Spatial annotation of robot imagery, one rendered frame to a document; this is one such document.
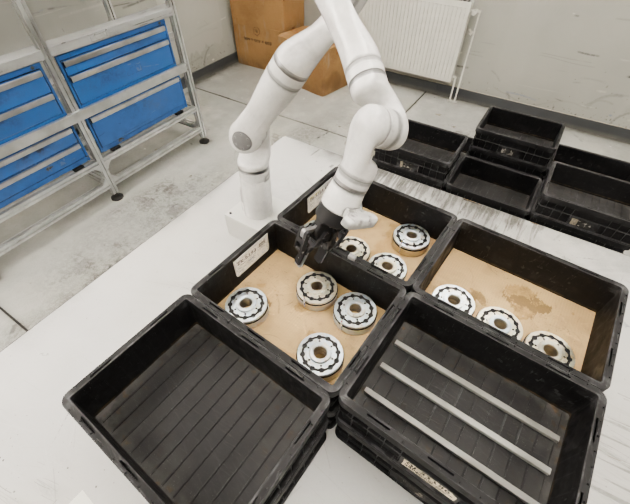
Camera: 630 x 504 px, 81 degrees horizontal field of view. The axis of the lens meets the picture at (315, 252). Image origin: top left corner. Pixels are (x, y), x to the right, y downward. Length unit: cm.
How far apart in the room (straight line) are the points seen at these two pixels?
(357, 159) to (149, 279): 80
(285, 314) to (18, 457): 66
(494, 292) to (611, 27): 286
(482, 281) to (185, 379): 77
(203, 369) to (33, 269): 184
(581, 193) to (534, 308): 118
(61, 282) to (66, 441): 146
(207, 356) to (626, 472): 94
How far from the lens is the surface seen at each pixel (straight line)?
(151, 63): 280
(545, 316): 107
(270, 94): 95
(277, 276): 99
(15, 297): 251
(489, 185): 221
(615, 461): 113
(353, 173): 68
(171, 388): 89
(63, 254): 260
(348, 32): 76
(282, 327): 90
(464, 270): 107
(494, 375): 93
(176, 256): 128
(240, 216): 123
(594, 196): 219
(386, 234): 111
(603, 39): 370
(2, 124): 243
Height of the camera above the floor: 160
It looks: 48 degrees down
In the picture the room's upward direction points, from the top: straight up
